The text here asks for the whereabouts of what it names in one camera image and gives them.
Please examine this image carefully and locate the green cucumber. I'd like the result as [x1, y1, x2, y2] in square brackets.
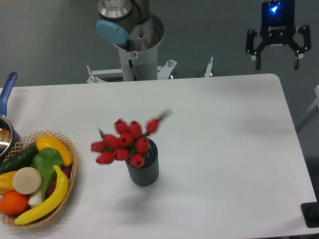
[0, 145, 38, 174]

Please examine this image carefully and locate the dark grey ribbed vase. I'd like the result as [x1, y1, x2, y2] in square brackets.
[126, 139, 159, 187]

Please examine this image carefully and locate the blue handled saucepan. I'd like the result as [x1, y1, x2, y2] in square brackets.
[0, 72, 20, 164]

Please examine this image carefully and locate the beige round disc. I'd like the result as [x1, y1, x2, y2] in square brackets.
[12, 167, 41, 195]

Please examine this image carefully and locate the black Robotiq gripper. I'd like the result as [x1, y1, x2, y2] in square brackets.
[245, 0, 312, 71]

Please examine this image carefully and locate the yellow banana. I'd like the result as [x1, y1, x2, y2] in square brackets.
[14, 165, 69, 225]

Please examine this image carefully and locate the black box at table edge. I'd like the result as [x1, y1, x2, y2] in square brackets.
[301, 202, 319, 228]

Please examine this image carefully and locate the red tulip bouquet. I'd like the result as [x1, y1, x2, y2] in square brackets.
[90, 109, 172, 169]

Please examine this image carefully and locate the robot base pedestal column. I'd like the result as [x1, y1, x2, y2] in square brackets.
[96, 0, 164, 81]

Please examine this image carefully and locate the yellow bell pepper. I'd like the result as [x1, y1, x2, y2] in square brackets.
[0, 171, 17, 195]

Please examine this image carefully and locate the white metal mounting frame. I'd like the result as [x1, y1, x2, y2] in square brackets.
[86, 56, 214, 84]

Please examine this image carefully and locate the orange fruit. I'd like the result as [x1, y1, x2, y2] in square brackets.
[0, 191, 28, 215]

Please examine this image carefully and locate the white furniture frame right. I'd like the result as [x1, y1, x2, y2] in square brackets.
[295, 85, 319, 132]

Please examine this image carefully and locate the purple red vegetable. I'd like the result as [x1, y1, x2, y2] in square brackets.
[46, 166, 72, 197]

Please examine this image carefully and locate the woven wicker basket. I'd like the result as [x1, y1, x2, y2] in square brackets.
[0, 130, 78, 229]

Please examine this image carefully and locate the green bok choy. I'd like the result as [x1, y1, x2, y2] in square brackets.
[28, 147, 63, 207]

